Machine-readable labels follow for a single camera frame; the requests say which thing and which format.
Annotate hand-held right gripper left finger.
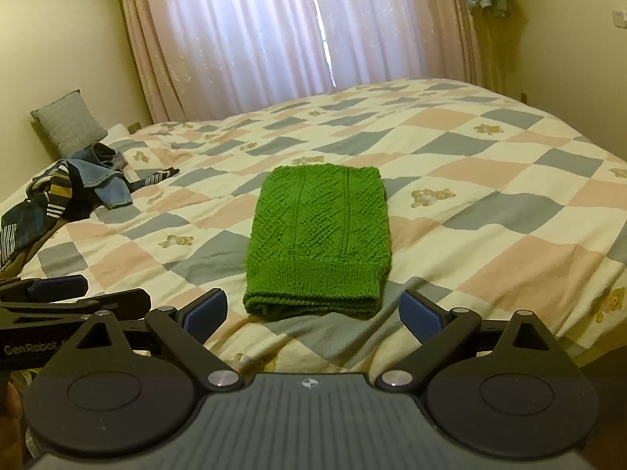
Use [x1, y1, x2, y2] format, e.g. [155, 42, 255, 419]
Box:
[45, 288, 246, 393]

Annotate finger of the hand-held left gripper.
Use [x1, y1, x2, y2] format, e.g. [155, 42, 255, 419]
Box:
[0, 288, 153, 327]
[0, 275, 90, 302]

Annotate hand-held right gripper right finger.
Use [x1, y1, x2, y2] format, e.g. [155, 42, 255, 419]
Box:
[375, 288, 583, 392]

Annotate green knitted sweater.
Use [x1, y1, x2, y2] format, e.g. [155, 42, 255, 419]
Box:
[243, 165, 393, 322]

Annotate pile of dark clothes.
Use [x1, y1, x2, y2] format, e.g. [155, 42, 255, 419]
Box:
[0, 159, 181, 275]

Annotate blue jeans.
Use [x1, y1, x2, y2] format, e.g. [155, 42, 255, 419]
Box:
[66, 143, 134, 210]

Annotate grey pillow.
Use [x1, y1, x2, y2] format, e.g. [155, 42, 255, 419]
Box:
[30, 89, 109, 158]

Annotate white pillow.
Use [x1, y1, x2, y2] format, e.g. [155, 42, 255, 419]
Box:
[104, 121, 142, 141]

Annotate checkered bear print quilt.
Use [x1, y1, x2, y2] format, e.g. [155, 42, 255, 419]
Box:
[0, 77, 627, 378]

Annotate pink curtain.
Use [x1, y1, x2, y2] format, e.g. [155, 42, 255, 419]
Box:
[116, 0, 199, 124]
[431, 0, 498, 90]

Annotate white sheer curtain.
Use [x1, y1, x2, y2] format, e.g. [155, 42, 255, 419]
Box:
[152, 0, 471, 114]

